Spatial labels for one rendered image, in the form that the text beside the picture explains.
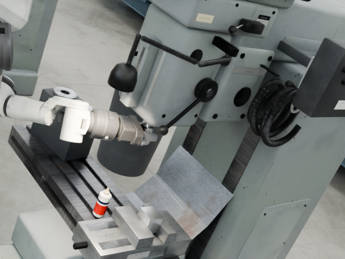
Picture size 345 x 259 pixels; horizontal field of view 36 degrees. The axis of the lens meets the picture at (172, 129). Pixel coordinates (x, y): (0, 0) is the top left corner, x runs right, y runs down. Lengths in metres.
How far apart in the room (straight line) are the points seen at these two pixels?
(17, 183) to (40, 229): 1.64
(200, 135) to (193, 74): 0.54
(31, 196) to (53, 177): 1.44
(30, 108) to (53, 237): 0.44
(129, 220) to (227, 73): 0.53
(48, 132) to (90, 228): 0.56
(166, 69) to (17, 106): 0.46
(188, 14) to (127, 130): 0.42
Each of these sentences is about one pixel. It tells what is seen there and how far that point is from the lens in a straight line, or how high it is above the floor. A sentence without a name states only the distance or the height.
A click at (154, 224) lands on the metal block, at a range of 1.68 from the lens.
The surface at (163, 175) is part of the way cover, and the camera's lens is 2.09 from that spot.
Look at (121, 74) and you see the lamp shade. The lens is 1.35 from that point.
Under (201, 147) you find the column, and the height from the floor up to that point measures 1.12.
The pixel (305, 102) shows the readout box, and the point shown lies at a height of 1.55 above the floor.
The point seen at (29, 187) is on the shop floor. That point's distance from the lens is 3.43.
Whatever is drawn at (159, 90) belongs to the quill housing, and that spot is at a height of 1.43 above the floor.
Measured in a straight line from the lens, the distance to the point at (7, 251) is 1.90.
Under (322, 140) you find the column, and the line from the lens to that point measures 1.99.
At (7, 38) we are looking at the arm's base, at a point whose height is 1.46.
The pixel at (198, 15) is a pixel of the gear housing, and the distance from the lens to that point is 1.39.
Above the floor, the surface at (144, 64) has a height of 1.48.
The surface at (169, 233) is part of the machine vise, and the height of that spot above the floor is 1.01.
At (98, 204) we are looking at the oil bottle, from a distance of 1.79.
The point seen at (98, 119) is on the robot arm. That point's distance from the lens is 1.57.
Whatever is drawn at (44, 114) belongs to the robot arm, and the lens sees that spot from 1.60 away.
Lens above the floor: 1.96
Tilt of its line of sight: 24 degrees down
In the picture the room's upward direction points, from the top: 23 degrees clockwise
